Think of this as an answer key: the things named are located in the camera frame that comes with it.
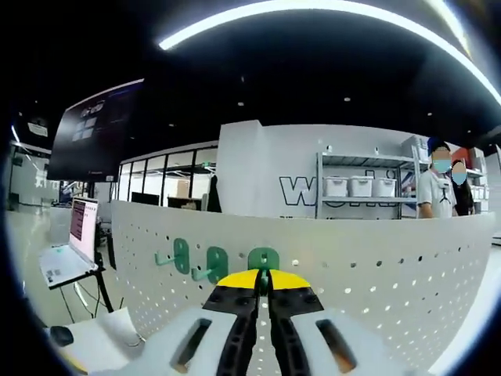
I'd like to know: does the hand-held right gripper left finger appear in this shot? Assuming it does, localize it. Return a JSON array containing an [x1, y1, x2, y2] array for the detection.
[[128, 269, 263, 376]]

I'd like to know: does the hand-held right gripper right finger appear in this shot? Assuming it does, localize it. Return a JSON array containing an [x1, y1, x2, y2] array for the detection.
[[268, 269, 413, 376]]

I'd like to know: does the white perforated mounting plate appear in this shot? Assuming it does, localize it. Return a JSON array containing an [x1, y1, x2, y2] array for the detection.
[[110, 198, 497, 370]]

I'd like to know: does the black laptop stand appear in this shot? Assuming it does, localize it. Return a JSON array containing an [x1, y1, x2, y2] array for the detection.
[[57, 251, 115, 319]]

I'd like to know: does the black hanging coat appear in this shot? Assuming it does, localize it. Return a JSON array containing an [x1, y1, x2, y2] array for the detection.
[[206, 173, 223, 214]]

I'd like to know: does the white storage box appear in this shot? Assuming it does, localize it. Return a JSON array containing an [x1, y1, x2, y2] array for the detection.
[[348, 175, 373, 198], [323, 175, 350, 197], [371, 176, 395, 198]]

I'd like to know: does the black computer mouse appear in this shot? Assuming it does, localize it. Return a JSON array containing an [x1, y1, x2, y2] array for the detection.
[[49, 324, 75, 349]]

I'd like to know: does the silver laptop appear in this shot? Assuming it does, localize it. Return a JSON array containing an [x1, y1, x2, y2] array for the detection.
[[38, 196, 100, 291]]

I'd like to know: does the grey metal shelf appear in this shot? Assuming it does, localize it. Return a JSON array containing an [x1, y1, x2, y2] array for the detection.
[[314, 150, 423, 221]]

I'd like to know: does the white storage shelf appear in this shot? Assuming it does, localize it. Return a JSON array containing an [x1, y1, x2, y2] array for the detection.
[[467, 146, 491, 215]]

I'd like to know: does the large black screen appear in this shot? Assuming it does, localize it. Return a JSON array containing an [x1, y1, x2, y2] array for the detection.
[[45, 77, 146, 183]]

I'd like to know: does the ceiling light strip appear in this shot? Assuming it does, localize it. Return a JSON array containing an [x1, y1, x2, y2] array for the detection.
[[157, 4, 501, 113]]

